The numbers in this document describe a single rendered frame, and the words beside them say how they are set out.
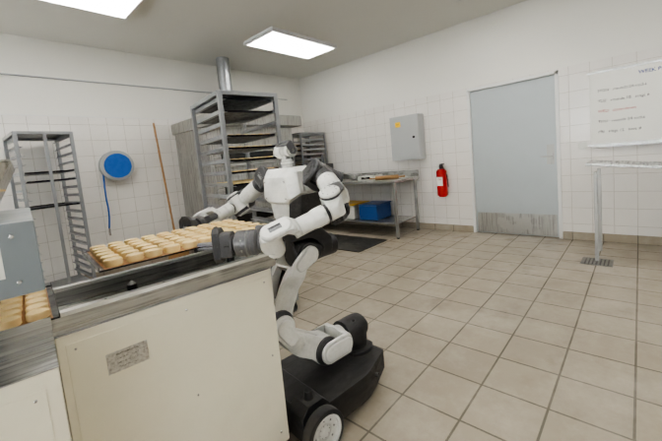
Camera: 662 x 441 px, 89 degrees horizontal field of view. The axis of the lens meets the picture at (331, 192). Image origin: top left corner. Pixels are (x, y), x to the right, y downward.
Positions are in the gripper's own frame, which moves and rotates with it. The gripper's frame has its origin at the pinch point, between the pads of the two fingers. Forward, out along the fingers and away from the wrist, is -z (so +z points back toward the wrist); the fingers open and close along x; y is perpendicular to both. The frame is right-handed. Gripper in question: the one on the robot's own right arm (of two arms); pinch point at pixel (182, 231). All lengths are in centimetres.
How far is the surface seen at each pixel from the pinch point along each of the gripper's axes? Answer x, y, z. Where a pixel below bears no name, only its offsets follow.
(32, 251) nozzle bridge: 12, 5, -75
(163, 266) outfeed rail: -11.1, -2.8, -13.7
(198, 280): -11.9, 20.1, -31.8
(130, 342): -24, 5, -49
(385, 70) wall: 167, 153, 440
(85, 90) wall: 143, -250, 283
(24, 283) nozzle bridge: 5, 4, -77
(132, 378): -36, 4, -50
